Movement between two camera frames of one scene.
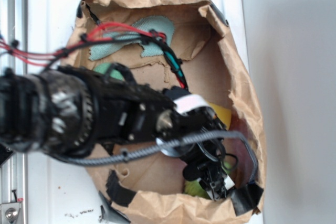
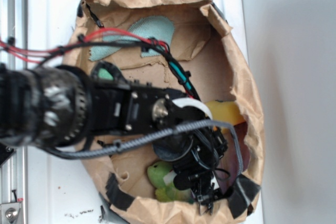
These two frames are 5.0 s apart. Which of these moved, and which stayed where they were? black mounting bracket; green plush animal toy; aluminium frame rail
Moved: green plush animal toy
Stayed: black mounting bracket; aluminium frame rail
